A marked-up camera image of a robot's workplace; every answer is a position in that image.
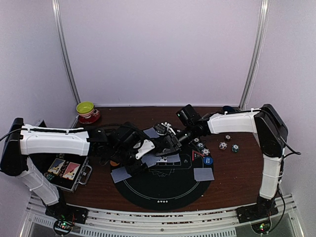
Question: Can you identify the aluminium front rail frame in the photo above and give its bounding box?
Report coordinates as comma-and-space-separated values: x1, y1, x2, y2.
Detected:
18, 194, 304, 237

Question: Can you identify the green bowl on red saucer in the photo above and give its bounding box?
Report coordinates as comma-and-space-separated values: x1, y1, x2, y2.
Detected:
76, 101, 101, 124

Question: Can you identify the blue white poker chip stack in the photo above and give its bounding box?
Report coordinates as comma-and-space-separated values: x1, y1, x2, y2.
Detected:
219, 142, 228, 150

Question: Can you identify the blue card box in case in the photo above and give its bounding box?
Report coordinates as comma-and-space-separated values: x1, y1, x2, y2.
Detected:
48, 158, 65, 175

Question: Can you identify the red black triangle marker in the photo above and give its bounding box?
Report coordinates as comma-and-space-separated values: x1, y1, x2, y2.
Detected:
192, 150, 204, 161

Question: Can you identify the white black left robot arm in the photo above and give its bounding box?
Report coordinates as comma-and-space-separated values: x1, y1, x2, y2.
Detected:
0, 118, 182, 219

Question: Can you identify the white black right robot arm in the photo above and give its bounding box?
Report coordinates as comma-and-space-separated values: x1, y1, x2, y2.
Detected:
177, 104, 300, 218

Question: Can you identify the blue card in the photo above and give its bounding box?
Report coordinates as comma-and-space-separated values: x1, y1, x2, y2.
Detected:
193, 168, 214, 182
143, 127, 159, 138
111, 167, 131, 183

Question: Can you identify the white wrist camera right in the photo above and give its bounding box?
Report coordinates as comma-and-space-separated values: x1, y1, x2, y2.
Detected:
154, 122, 176, 135

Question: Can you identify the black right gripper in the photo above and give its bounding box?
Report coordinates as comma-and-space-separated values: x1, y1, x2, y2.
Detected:
156, 124, 197, 158

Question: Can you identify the orange round blind button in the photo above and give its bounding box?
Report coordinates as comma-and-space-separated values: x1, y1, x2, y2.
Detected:
110, 161, 118, 166

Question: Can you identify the dark blue enamel mug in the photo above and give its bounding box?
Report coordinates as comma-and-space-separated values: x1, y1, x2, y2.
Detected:
222, 106, 238, 113

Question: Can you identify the round black poker mat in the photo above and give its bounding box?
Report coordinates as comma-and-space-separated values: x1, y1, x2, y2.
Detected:
111, 141, 214, 211

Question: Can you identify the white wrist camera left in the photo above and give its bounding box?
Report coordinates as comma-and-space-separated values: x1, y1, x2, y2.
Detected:
133, 139, 155, 160

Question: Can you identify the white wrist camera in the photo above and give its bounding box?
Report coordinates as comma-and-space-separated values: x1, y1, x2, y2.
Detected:
154, 122, 176, 135
133, 139, 155, 160

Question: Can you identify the aluminium poker case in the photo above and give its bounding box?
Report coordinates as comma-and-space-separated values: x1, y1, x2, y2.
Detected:
44, 153, 93, 193

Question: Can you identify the red card box in case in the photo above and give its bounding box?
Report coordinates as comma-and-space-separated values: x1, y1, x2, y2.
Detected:
62, 162, 80, 180

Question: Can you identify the green poker chip stack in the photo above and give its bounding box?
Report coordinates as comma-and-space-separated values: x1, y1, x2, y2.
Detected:
232, 144, 239, 153

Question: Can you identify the blue round blind button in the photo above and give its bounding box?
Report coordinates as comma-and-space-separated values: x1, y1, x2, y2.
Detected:
203, 156, 213, 165

